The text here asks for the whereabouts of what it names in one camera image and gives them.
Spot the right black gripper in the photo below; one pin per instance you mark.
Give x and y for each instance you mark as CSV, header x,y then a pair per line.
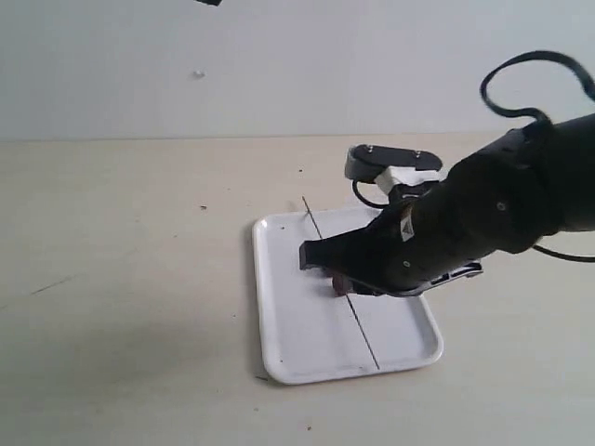
x,y
379,262

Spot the dried red date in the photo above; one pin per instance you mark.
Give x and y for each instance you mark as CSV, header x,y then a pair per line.
x,y
342,285

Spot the thin metal skewer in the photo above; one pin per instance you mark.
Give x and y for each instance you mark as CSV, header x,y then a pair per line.
x,y
352,307

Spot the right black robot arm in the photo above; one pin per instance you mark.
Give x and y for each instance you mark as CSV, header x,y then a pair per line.
x,y
439,224

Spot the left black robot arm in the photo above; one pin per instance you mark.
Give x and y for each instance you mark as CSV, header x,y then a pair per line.
x,y
212,3

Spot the white rectangular plastic tray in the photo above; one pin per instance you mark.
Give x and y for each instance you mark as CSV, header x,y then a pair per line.
x,y
307,333

